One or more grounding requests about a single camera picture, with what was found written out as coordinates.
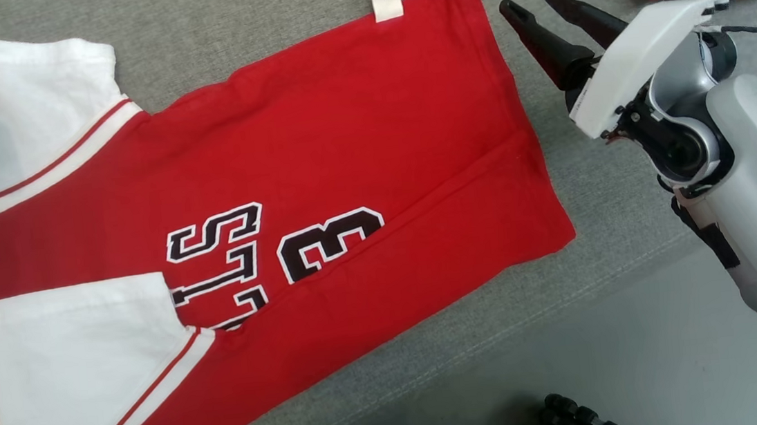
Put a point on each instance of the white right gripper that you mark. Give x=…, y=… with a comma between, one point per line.
x=641, y=55

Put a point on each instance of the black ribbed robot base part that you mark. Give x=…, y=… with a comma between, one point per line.
x=579, y=419

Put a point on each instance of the red white basketball jersey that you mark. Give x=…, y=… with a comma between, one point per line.
x=344, y=139

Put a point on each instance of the grey fabric sofa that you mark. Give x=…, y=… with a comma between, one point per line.
x=591, y=185

